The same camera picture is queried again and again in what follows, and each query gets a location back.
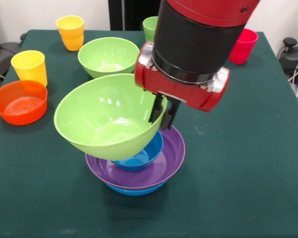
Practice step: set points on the small dark blue bowl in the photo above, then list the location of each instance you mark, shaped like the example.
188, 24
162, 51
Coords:
149, 158

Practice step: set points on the dark green table cloth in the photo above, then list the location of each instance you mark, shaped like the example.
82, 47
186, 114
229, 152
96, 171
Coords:
226, 186

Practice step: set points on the black panel with poles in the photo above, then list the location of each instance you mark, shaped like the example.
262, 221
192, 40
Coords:
134, 15

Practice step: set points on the purple bowl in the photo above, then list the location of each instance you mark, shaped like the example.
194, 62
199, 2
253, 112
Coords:
173, 153

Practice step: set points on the red cup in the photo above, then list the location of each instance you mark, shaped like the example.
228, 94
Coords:
243, 49

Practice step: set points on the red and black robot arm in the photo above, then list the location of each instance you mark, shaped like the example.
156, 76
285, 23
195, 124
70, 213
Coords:
196, 42

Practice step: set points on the green bowl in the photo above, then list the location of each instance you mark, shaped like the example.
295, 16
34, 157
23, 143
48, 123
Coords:
99, 124
106, 57

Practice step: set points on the large light blue bowl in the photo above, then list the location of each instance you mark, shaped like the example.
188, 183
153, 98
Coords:
136, 193

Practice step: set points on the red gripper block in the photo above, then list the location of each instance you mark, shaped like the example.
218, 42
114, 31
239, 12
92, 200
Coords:
183, 93

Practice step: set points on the yellow orange cup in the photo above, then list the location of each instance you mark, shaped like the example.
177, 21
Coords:
70, 37

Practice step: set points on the green cup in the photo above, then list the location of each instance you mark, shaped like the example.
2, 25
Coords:
149, 29

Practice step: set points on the orange bowl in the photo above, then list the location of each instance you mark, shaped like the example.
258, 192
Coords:
22, 106

